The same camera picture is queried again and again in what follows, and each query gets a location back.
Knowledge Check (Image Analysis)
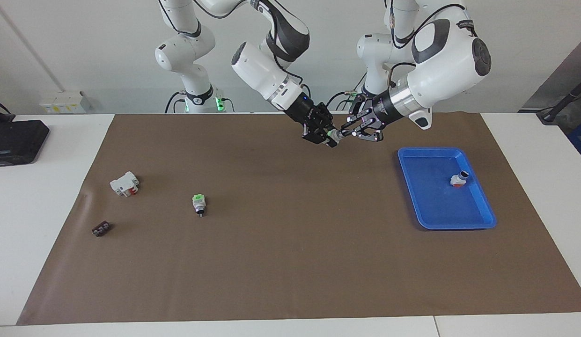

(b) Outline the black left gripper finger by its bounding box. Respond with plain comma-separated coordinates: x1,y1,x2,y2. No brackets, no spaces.
339,96,375,135
342,124,384,142

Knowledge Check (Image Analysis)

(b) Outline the blue plastic tray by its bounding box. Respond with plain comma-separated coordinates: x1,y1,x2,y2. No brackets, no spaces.
397,147,498,231

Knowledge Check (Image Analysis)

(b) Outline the black box device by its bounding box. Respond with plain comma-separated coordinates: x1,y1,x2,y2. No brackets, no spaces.
0,120,51,168

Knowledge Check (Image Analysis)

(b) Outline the white wall socket box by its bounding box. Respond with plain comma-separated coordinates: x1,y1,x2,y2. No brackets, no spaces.
39,91,92,114

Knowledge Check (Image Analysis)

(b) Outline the white circuit breaker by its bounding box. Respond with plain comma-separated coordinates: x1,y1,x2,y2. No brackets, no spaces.
109,171,140,198

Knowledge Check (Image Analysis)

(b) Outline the black stand pole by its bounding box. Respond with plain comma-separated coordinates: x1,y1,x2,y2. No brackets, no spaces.
536,75,581,125

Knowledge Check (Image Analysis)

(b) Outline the brown paper table mat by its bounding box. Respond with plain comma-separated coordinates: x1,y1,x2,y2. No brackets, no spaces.
16,111,581,326

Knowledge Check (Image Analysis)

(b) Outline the white switch with red base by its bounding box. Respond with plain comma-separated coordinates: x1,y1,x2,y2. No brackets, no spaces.
449,170,470,189

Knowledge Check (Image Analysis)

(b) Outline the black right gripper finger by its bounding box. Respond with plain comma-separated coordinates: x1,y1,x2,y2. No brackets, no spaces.
303,132,338,148
318,104,336,132

